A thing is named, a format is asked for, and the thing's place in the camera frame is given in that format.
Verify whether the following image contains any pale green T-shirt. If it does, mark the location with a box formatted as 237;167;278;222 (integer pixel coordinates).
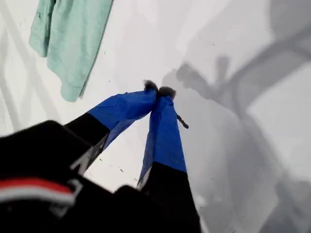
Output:
29;0;114;102

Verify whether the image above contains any red and white wire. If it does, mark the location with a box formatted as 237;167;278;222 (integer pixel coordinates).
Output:
0;177;75;204

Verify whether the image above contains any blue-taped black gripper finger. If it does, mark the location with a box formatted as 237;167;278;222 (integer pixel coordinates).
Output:
136;86;203;233
63;79;158;176

